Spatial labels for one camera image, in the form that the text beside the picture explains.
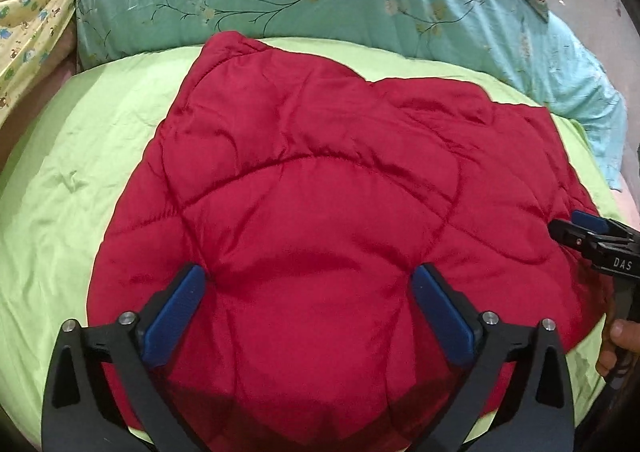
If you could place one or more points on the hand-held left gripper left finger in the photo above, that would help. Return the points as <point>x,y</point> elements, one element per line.
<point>172,312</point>

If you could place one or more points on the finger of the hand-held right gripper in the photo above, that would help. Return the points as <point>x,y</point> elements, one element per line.
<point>567,234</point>
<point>590,223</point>

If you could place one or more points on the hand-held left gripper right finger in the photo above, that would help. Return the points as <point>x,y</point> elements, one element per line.
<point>445,312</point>

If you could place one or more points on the red quilted jacket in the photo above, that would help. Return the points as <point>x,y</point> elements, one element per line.
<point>325,212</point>

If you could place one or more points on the person's right hand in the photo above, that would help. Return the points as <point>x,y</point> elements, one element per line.
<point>625,339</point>

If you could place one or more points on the green bed sheet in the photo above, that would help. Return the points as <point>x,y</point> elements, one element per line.
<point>65,192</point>

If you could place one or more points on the yellow animal print blanket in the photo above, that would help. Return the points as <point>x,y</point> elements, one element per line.
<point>30,11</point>

